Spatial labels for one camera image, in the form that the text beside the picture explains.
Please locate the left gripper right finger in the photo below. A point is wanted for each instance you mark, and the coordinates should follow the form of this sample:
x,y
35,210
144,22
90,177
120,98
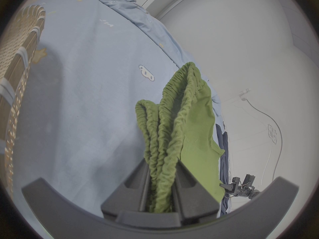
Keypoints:
x,y
194,198

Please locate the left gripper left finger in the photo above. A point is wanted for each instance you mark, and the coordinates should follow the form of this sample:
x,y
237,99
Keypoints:
x,y
124,198

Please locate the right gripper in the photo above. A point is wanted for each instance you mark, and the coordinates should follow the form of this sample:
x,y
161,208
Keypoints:
x,y
235,187

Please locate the green shorts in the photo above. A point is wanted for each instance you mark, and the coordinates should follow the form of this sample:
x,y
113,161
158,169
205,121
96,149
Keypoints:
x,y
196,133

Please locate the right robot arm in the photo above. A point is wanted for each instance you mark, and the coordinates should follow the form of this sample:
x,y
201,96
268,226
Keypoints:
x,y
250,193

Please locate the dark blue garment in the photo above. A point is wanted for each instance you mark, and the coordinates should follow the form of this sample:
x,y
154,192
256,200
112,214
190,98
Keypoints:
x,y
225,158

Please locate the bed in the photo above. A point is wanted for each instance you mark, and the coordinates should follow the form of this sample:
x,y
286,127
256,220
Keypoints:
x,y
87,103

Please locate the round woven basket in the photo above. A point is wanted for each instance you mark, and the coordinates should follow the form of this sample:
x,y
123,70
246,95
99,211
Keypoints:
x,y
15,83

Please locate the pale blue quilt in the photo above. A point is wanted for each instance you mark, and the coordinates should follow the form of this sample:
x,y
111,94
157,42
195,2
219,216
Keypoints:
x,y
149,24

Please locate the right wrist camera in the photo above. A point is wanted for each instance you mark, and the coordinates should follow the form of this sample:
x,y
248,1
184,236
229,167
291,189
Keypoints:
x,y
249,179

